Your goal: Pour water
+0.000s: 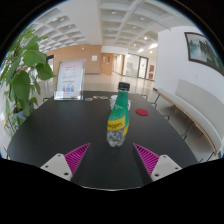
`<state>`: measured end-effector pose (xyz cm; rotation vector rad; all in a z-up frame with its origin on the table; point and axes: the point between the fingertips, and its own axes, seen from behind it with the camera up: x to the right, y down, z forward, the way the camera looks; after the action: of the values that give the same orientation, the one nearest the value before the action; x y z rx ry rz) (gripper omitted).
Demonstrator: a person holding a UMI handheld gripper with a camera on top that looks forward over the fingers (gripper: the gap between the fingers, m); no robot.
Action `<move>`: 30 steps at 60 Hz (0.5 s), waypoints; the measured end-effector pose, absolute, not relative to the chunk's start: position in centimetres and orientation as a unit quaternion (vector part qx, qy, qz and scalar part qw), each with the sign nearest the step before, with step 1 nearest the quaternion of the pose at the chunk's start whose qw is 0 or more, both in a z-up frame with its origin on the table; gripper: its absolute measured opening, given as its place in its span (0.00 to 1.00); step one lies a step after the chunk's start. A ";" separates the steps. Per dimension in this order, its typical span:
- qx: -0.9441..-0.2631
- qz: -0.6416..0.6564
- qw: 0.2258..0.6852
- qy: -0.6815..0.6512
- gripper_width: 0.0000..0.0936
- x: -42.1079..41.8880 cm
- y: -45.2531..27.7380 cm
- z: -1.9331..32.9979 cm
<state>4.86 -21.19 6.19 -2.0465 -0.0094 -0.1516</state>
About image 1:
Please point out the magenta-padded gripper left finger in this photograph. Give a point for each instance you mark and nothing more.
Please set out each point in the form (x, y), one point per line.
(76, 156)

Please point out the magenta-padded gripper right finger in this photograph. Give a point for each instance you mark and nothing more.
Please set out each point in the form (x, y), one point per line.
(148, 158)

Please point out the green plastic drink bottle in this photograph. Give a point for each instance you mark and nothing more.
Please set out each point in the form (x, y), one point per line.
(118, 113)

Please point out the flat round red coaster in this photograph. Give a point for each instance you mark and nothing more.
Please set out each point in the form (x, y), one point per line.
(142, 112)

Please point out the small round printed disc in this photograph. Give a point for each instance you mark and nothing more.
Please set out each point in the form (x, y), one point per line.
(96, 97)
(88, 99)
(104, 97)

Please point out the clear acrylic sign stand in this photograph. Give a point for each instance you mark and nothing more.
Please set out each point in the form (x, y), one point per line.
(69, 80)

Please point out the green leafy potted plant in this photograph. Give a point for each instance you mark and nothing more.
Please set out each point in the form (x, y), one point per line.
(23, 80)

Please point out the dark framed landscape picture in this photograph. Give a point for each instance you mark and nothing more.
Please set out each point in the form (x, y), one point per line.
(203, 50)

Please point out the recessed ceiling lights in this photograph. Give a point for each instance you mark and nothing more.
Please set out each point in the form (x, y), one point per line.
(114, 12)

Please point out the long white wall bench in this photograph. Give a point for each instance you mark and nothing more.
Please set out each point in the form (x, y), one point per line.
(196, 106)

